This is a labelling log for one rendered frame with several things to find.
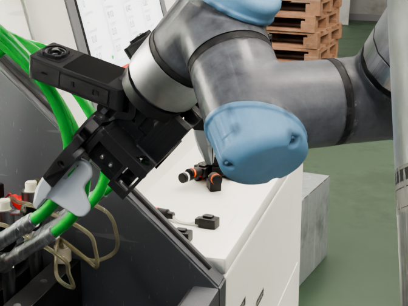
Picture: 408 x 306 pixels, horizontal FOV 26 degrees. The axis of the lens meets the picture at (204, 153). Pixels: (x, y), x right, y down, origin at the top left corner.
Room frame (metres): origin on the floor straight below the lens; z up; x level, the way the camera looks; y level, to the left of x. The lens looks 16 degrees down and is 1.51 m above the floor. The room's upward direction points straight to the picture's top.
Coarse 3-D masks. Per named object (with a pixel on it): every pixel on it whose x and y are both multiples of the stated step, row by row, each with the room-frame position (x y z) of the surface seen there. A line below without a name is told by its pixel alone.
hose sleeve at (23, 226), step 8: (24, 216) 0.93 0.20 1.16; (16, 224) 0.92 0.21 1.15; (24, 224) 0.92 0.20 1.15; (32, 224) 0.92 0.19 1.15; (0, 232) 0.93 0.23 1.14; (8, 232) 0.92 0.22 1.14; (16, 232) 0.92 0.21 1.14; (24, 232) 0.92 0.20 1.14; (0, 240) 0.93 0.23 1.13; (8, 240) 0.93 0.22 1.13; (0, 248) 0.93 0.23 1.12
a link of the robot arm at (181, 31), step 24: (192, 0) 0.75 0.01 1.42; (216, 0) 0.74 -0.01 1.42; (240, 0) 0.73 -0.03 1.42; (264, 0) 0.74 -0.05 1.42; (168, 24) 0.78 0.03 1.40; (192, 24) 0.75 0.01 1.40; (216, 24) 0.73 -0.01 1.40; (240, 24) 0.73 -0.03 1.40; (264, 24) 0.75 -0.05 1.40; (168, 48) 0.77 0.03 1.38; (192, 48) 0.73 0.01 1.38; (168, 72) 0.78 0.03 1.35
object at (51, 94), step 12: (0, 24) 0.93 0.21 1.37; (0, 36) 0.92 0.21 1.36; (12, 36) 0.93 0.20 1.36; (12, 48) 0.92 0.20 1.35; (24, 48) 0.92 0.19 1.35; (24, 60) 0.92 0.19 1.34; (48, 96) 0.91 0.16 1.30; (60, 108) 0.91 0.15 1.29; (60, 120) 0.91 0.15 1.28; (72, 132) 0.91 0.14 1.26; (48, 204) 0.91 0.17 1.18; (36, 216) 0.92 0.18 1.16; (48, 216) 0.92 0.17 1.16
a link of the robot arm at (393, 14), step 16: (400, 0) 0.41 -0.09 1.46; (400, 16) 0.41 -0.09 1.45; (400, 32) 0.41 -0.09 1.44; (400, 48) 0.41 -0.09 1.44; (400, 64) 0.41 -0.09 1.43; (400, 80) 0.41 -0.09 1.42; (400, 96) 0.41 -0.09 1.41; (400, 112) 0.41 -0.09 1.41; (400, 128) 0.41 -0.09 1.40; (400, 144) 0.41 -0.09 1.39; (400, 160) 0.40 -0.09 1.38; (400, 176) 0.40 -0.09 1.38; (400, 192) 0.40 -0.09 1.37; (400, 208) 0.40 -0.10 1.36; (400, 224) 0.40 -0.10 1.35; (400, 240) 0.40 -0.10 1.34; (400, 256) 0.40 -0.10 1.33; (400, 272) 0.40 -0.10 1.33; (400, 288) 0.41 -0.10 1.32
